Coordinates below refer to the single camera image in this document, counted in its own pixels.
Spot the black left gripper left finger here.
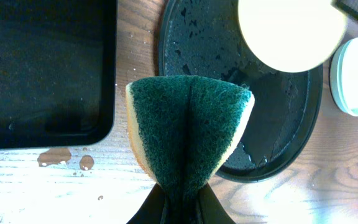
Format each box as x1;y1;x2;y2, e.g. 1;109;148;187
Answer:
127;184;165;224

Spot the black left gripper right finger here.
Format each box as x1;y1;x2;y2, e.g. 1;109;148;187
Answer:
197;184;235;224

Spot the light green plate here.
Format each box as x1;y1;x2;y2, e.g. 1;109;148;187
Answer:
329;37;358;117

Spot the yellow plate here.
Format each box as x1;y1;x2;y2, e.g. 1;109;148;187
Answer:
238;0;347;73

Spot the yellow sponge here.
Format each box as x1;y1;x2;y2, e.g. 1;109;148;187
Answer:
126;75;255;223

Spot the black round tray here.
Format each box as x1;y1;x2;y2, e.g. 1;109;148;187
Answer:
158;0;323;183

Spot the black rectangular tray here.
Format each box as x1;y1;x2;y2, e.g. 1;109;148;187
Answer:
0;0;117;149

